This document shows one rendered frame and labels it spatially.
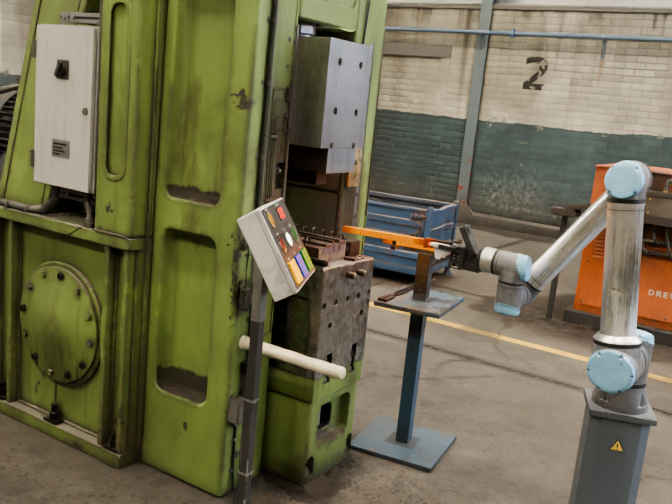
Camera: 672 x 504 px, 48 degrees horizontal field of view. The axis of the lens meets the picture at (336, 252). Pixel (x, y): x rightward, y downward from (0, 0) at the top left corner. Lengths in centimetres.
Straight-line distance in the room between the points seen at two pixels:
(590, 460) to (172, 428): 158
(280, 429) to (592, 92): 793
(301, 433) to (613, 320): 130
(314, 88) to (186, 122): 51
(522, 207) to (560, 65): 191
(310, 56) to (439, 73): 833
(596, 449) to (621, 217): 82
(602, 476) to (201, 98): 197
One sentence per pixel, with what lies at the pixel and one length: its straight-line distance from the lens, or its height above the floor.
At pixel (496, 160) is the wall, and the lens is 1078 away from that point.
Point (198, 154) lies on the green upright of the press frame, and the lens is 295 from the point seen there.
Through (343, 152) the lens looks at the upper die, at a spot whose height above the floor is 135.
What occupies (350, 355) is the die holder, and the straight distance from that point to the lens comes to 322.
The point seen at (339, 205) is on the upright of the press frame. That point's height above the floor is 110.
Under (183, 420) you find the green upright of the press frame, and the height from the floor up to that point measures 26.
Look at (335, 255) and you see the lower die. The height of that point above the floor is 94.
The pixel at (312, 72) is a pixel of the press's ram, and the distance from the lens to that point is 288.
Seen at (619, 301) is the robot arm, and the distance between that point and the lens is 258.
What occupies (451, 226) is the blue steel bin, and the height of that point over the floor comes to 49.
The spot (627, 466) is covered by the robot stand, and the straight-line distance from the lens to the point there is 289.
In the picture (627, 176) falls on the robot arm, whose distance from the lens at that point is 253.
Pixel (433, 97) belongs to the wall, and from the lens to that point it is 1120.
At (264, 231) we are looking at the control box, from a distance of 232.
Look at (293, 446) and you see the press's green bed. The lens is 319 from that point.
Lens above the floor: 155
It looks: 11 degrees down
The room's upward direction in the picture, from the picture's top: 6 degrees clockwise
